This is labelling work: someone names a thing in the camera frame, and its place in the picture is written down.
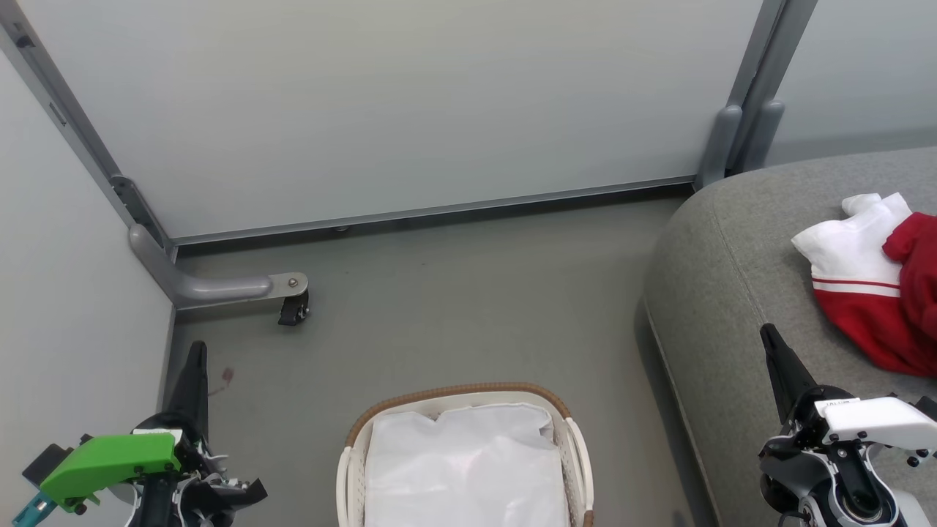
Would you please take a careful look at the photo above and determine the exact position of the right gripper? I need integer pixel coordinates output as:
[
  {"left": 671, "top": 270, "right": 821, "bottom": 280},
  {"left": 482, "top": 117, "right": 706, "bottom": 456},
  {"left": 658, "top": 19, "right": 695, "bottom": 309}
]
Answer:
[{"left": 760, "top": 324, "right": 937, "bottom": 469}]

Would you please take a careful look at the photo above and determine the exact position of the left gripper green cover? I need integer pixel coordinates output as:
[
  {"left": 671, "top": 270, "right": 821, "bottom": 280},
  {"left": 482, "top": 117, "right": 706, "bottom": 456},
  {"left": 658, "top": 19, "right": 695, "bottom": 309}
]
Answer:
[{"left": 40, "top": 340, "right": 269, "bottom": 515}]

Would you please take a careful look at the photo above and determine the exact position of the red fleece garment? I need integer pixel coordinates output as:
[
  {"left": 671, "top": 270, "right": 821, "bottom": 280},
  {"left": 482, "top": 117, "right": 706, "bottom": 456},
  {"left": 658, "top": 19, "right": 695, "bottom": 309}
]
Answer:
[{"left": 882, "top": 212, "right": 937, "bottom": 339}]

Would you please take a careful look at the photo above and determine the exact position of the white basket with brown rim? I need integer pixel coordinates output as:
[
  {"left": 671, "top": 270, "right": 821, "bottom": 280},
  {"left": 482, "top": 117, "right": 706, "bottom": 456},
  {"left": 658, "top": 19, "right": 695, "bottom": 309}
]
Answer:
[{"left": 335, "top": 382, "right": 595, "bottom": 527}]

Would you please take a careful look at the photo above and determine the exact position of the black caster wheel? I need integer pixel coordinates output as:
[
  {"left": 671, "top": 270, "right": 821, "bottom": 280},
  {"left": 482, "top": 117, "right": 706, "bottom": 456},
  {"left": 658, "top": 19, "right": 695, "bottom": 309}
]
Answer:
[{"left": 278, "top": 291, "right": 311, "bottom": 327}]

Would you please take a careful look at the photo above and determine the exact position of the grey fabric sofa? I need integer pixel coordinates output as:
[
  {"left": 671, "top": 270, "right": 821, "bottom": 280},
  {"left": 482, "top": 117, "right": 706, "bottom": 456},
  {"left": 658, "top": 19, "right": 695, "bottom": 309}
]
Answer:
[{"left": 643, "top": 146, "right": 937, "bottom": 527}]

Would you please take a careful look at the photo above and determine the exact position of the white and red striped garment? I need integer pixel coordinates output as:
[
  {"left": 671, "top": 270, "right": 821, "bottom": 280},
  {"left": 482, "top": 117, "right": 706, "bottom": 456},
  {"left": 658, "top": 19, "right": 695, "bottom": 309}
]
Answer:
[{"left": 791, "top": 193, "right": 937, "bottom": 378}]

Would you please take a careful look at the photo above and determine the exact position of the grey partition foot bracket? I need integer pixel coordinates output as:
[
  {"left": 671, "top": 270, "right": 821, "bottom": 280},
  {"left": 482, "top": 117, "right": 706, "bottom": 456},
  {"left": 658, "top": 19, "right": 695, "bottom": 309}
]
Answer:
[{"left": 129, "top": 223, "right": 310, "bottom": 310}]

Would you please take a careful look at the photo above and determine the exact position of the grey diagonal partition post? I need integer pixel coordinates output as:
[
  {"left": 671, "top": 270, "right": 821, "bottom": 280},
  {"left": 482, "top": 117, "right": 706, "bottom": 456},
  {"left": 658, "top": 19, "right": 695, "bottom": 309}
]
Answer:
[{"left": 0, "top": 0, "right": 176, "bottom": 261}]

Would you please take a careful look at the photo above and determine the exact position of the grey partition bottom rail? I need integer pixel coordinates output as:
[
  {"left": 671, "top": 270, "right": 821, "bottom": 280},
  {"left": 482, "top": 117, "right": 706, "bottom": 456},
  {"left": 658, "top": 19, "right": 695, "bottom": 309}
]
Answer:
[{"left": 172, "top": 176, "right": 696, "bottom": 247}]

